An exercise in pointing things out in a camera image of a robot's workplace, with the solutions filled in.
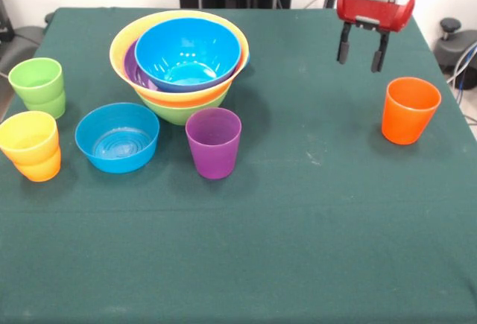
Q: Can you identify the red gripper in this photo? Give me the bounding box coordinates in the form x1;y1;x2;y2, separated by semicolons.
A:
335;0;417;74

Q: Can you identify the red-orange cup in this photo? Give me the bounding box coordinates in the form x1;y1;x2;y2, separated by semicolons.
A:
381;77;443;145

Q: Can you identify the large blue bowl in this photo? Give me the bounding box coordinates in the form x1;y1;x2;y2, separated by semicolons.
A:
133;17;241;93

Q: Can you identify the purple bowl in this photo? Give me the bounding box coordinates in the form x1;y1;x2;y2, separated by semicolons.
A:
123;39;239;93

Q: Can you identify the yellow bowl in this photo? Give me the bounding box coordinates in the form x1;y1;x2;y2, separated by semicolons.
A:
109;10;250;109

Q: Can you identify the black stand with knob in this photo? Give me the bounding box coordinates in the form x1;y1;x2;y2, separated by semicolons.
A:
434;17;477;90

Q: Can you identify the purple cup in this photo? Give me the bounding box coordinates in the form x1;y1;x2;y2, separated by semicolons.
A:
185;107;243;180

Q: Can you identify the green bowl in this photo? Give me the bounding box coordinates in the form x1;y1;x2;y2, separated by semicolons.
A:
141;91;229;127

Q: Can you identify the dark green table cloth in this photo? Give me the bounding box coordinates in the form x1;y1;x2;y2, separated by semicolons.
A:
0;6;477;324

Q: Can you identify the small blue bowl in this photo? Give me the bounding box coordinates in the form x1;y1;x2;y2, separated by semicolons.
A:
75;102;161;174

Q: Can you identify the green cup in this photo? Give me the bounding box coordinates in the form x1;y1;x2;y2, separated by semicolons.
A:
25;91;67;120
7;57;65;107

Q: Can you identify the orange cup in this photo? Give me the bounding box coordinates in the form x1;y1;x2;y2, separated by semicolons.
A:
13;148;62;183

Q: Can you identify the yellow cup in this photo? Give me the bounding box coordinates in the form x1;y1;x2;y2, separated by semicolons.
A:
0;110;60;167

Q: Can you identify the dark equipment box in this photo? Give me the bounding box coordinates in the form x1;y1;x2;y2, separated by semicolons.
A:
0;0;16;44

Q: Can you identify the blue cable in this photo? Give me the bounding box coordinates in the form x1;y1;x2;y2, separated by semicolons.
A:
446;39;477;92

